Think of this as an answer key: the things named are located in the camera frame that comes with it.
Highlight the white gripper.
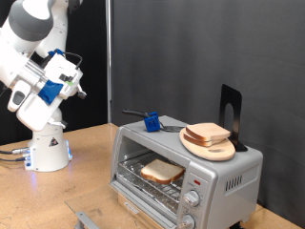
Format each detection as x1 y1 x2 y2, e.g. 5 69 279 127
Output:
16 52 88 133

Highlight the metal spatula with blue block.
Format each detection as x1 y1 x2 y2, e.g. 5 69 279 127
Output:
122 109 186 134

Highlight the glass oven door with handle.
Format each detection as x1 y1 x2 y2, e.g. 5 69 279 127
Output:
65 183 167 229

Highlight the white bread slice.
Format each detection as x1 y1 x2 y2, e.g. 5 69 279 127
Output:
140 158 186 186
185 122 232 143
182 133 225 148

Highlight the silver oven knob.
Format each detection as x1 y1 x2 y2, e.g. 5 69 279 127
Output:
178 213 196 229
183 189 201 208

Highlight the silver toaster oven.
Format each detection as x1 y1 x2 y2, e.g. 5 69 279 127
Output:
109 114 264 229

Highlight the vertical metal pole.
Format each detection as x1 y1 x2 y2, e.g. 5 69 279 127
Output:
105 0 113 124

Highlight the wooden crate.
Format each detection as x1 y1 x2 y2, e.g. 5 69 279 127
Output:
117 193 174 229

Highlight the round wooden cutting board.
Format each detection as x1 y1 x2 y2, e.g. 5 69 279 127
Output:
178 127 236 162

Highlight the black metal bookend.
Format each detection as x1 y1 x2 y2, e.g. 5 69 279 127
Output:
218 84 249 153

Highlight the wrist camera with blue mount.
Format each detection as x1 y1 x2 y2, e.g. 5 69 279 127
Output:
37 71 79 106

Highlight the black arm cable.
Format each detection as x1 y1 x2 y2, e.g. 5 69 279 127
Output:
64 52 84 70

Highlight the blue cable clip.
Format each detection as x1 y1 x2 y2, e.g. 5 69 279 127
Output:
47 48 65 58

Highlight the grey base cable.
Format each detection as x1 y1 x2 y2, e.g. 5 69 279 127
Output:
0 146 31 156
0 156 27 163

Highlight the wire oven rack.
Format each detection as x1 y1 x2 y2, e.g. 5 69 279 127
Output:
117 151 187 215

